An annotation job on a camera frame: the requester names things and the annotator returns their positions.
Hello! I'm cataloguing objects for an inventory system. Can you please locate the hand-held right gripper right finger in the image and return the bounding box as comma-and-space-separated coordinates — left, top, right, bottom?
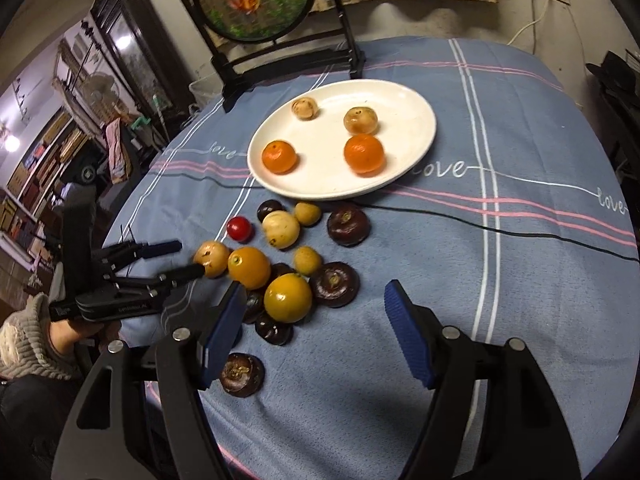
384, 280, 583, 480

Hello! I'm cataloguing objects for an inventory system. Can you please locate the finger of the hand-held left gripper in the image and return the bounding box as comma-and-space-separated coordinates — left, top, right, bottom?
97, 239, 183, 274
111, 263, 207, 298

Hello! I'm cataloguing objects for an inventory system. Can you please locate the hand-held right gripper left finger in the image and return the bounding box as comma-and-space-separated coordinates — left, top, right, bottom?
50, 280, 248, 480

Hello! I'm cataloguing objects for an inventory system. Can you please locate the tan round fruit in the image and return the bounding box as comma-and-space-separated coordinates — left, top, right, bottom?
343, 106, 379, 136
291, 97, 320, 122
193, 241, 232, 279

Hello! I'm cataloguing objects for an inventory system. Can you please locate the yellow orange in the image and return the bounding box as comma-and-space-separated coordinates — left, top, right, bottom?
227, 246, 272, 291
263, 273, 313, 323

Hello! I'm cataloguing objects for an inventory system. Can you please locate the red cherry tomato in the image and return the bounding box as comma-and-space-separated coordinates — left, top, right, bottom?
226, 216, 254, 242

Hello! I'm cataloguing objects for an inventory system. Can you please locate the white plate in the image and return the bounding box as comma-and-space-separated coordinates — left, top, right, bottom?
247, 79, 438, 202

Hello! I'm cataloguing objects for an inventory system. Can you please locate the person's left hand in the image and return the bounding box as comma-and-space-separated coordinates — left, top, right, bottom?
48, 320, 109, 352

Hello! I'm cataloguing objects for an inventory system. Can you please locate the pink cloth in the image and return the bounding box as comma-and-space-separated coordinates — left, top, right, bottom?
102, 119, 132, 183

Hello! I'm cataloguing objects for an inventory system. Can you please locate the shelf with boxes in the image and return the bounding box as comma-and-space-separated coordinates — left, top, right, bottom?
0, 110, 96, 241

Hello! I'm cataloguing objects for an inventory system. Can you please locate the small yellow fruit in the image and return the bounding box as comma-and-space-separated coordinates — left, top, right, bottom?
292, 246, 322, 277
293, 201, 323, 227

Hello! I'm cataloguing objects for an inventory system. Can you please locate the pale yellow round fruit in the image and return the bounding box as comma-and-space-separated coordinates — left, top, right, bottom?
261, 210, 302, 251

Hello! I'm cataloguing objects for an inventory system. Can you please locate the blue striped tablecloth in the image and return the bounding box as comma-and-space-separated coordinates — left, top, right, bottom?
97, 35, 640, 480

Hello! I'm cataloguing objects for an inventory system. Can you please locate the orange mandarin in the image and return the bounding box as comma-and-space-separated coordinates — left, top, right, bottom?
261, 140, 299, 176
343, 133, 386, 177

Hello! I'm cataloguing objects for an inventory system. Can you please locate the electric fan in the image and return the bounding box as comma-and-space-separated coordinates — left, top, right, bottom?
75, 72, 118, 116

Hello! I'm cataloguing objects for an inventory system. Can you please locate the white basket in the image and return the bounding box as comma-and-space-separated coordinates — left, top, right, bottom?
189, 75, 226, 111

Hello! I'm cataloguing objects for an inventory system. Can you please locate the dark wooden cabinet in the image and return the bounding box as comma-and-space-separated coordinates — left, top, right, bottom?
90, 0, 193, 111

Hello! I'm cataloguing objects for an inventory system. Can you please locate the black hat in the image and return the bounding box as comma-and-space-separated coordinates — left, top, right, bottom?
585, 50, 640, 106

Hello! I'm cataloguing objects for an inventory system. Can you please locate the thin black cable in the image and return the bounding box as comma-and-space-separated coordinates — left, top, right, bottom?
220, 180, 640, 262

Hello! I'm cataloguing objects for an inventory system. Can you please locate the white cable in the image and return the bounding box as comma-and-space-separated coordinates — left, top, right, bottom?
505, 0, 551, 48

